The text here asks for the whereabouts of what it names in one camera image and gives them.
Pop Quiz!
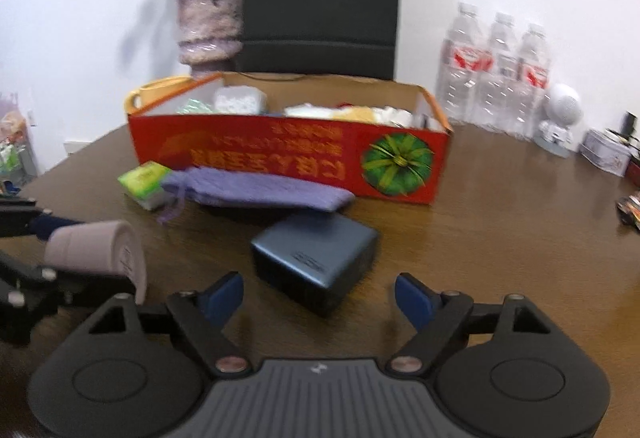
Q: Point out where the red cardboard box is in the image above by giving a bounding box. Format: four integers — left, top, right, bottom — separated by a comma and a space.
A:
124, 71, 454, 206

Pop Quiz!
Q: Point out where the clear water bottle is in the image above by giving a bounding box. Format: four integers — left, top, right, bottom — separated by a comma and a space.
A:
437, 2, 484, 124
509, 22, 551, 142
472, 11, 519, 134

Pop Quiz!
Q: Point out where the shiny snack wrapper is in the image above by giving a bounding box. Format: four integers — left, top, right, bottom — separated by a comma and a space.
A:
615, 191, 640, 232

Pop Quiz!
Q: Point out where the pink plastic cup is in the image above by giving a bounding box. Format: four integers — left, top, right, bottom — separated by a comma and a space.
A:
43, 219, 149, 305

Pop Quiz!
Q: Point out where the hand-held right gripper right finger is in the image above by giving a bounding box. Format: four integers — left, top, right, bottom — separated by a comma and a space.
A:
387, 272, 554, 374

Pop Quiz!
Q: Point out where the yellow mug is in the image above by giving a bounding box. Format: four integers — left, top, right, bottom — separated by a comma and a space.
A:
124, 75, 194, 114

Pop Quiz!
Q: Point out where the colourful packets pile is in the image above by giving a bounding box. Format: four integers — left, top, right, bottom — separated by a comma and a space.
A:
0, 92, 39, 189

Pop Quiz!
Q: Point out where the purple knitted pouch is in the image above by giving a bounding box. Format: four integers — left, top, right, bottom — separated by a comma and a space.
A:
157, 166, 357, 225

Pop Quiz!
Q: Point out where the black power adapter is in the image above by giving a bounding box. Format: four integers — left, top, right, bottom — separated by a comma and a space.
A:
249, 212, 380, 318

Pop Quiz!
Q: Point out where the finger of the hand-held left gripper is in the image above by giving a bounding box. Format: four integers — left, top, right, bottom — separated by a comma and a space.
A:
0, 198, 87, 241
0, 250, 137, 345

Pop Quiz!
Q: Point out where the iridescent plastic bag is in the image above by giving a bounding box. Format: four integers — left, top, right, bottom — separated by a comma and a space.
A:
174, 98, 214, 115

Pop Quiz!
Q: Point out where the translucent cotton swab box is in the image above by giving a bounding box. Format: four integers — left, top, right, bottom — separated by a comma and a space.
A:
213, 86, 266, 116

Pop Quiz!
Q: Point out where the white yellow plush sheep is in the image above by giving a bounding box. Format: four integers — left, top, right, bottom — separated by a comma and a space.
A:
284, 102, 376, 123

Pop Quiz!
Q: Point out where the white robot figure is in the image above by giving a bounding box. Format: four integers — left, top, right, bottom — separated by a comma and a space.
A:
532, 82, 584, 159

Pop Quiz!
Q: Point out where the purple stone vase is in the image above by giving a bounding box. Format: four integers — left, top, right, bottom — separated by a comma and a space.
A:
177, 0, 245, 66

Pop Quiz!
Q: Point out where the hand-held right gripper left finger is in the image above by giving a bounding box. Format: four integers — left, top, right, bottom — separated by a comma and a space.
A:
86, 270, 252, 375

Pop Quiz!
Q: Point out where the green tissue packet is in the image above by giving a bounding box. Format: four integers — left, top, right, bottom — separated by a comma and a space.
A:
117, 160, 174, 212

